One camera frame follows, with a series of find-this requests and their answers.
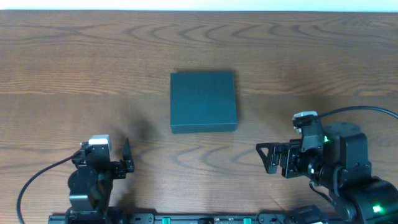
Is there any black gift box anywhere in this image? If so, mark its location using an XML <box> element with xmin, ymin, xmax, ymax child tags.
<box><xmin>170</xmin><ymin>71</ymin><xmax>238</xmax><ymax>134</ymax></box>

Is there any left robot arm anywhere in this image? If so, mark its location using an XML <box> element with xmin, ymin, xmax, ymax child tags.
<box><xmin>65</xmin><ymin>134</ymin><xmax>134</xmax><ymax>223</ymax></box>

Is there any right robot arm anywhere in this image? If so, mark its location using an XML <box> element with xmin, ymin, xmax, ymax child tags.
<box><xmin>256</xmin><ymin>114</ymin><xmax>397</xmax><ymax>223</ymax></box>

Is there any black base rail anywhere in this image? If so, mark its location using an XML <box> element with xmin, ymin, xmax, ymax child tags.
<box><xmin>48</xmin><ymin>212</ymin><xmax>343</xmax><ymax>224</ymax></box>

